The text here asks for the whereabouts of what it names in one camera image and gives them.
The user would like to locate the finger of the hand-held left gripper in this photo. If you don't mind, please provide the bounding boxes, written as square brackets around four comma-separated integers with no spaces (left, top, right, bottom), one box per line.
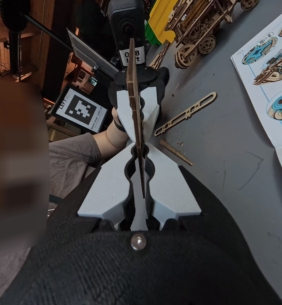
[116,90,136,143]
[140,87,161,142]

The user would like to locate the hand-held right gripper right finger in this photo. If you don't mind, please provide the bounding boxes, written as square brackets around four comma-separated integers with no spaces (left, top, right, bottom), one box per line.
[142,142,202,230]

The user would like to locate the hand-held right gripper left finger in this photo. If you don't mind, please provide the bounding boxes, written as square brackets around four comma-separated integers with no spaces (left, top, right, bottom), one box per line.
[77,142,141,230]

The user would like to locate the thin laser-cut plywood sheet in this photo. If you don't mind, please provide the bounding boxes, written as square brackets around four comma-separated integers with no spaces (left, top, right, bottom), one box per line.
[126,38,146,200]

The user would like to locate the person's left forearm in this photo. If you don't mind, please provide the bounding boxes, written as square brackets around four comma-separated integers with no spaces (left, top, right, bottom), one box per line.
[93,127,133,161]

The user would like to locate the wooden model vehicle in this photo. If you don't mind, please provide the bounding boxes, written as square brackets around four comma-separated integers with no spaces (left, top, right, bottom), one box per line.
[168,0,259,69]

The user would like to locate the person's left hand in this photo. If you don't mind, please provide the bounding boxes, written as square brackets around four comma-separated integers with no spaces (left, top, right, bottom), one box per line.
[111,107,129,133]

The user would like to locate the green plastic bin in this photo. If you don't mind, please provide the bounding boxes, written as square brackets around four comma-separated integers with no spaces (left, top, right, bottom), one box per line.
[144,20,161,46]

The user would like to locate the slotted flat wooden part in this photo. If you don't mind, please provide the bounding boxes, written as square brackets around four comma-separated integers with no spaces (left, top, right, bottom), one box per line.
[154,92,217,137]

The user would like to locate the small wooden wedge stick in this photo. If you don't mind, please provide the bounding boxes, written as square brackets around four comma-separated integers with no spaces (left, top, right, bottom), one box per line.
[159,139,194,166]

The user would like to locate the yellow plastic bin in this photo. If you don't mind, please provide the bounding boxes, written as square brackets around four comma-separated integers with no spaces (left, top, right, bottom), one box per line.
[149,0,186,44]

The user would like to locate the black framed tag sign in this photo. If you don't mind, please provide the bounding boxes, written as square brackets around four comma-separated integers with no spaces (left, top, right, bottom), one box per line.
[50,83,109,134]

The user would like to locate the grey metal framed panel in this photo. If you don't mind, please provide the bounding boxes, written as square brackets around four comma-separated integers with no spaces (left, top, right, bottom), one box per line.
[67,28,119,78]

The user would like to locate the flat laser-cut wooden board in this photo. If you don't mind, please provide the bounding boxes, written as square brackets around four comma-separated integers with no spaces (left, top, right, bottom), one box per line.
[149,43,171,69]

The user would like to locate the black metal pole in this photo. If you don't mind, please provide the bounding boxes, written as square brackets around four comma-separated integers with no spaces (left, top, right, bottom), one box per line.
[23,13,71,43]

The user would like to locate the black round fan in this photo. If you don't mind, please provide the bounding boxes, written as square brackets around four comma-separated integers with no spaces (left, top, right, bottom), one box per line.
[0,0,28,31]

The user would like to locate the assembly instruction booklet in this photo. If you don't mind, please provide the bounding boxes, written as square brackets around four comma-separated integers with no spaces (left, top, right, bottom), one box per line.
[231,5,282,193]

